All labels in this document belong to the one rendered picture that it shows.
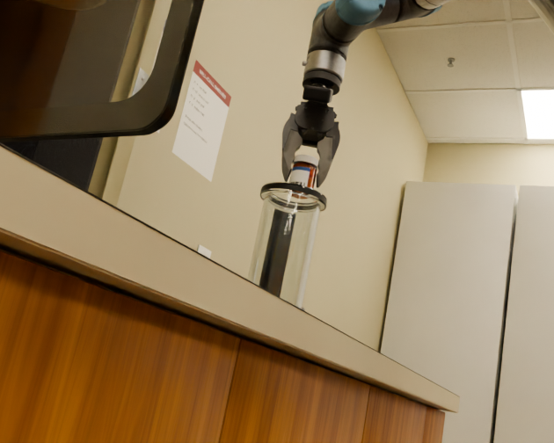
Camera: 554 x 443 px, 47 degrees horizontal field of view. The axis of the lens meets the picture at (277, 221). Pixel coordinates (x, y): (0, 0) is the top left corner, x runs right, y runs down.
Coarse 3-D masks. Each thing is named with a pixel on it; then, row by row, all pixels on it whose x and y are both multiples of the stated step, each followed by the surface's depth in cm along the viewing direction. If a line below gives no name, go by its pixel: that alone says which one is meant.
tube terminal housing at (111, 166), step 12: (108, 144) 86; (120, 144) 84; (132, 144) 86; (108, 156) 86; (120, 156) 84; (96, 168) 84; (108, 168) 86; (120, 168) 84; (96, 180) 84; (108, 180) 82; (120, 180) 84; (96, 192) 84; (108, 192) 82
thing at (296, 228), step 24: (264, 192) 101; (288, 192) 99; (264, 216) 100; (288, 216) 98; (312, 216) 99; (264, 240) 98; (288, 240) 97; (312, 240) 100; (264, 264) 96; (288, 264) 96; (288, 288) 95
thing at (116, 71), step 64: (0, 0) 53; (64, 0) 49; (128, 0) 45; (192, 0) 41; (0, 64) 50; (64, 64) 46; (128, 64) 42; (0, 128) 47; (64, 128) 43; (128, 128) 40
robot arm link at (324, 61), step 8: (312, 56) 118; (320, 56) 117; (328, 56) 117; (336, 56) 118; (304, 64) 120; (312, 64) 118; (320, 64) 117; (328, 64) 117; (336, 64) 117; (344, 64) 119; (304, 72) 119; (328, 72) 117; (336, 72) 117; (344, 72) 120
